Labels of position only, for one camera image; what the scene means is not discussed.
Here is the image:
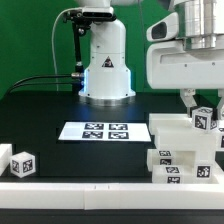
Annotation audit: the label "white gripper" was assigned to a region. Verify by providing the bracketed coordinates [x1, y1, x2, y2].
[147, 38, 224, 120]

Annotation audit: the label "small white tagged cube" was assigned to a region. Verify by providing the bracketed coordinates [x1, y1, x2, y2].
[192, 107, 217, 131]

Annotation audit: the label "long white chair back post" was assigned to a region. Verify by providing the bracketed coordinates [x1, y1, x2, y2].
[149, 113, 221, 161]

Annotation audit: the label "white chair seat piece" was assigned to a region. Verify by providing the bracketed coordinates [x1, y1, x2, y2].
[147, 149, 196, 174]

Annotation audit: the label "white sheet with tags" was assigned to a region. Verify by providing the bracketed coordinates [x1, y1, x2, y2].
[59, 122, 151, 142]

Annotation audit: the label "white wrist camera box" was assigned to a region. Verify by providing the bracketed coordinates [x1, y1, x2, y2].
[146, 12, 182, 42]

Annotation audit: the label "white U-shaped boundary frame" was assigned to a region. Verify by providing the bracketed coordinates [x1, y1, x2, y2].
[0, 144, 224, 210]

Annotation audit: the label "black cables at base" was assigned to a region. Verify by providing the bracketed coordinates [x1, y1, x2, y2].
[6, 73, 84, 96]

